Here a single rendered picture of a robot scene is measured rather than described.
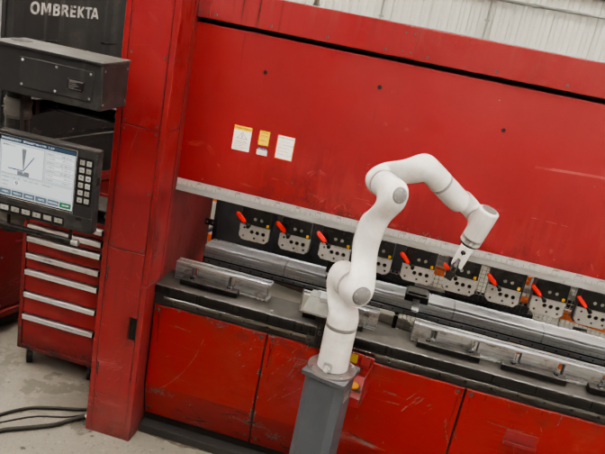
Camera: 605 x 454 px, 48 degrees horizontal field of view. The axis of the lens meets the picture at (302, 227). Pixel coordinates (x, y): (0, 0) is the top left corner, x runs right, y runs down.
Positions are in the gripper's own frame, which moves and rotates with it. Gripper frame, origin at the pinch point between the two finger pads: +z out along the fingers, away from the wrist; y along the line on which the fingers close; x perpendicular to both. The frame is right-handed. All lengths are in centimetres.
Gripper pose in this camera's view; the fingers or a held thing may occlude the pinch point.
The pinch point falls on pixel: (451, 272)
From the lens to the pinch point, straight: 282.5
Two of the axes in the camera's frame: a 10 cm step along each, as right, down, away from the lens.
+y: 4.2, -3.5, 8.4
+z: -3.5, 7.9, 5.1
